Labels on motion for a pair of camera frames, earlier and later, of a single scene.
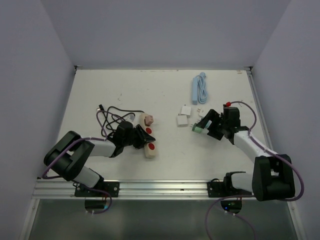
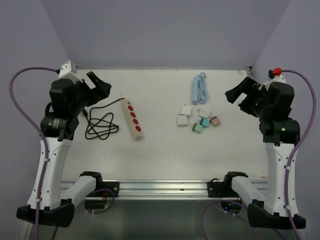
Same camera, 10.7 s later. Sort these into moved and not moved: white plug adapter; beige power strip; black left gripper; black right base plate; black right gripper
Moved: black right gripper; beige power strip; black left gripper
Not moved: black right base plate; white plug adapter
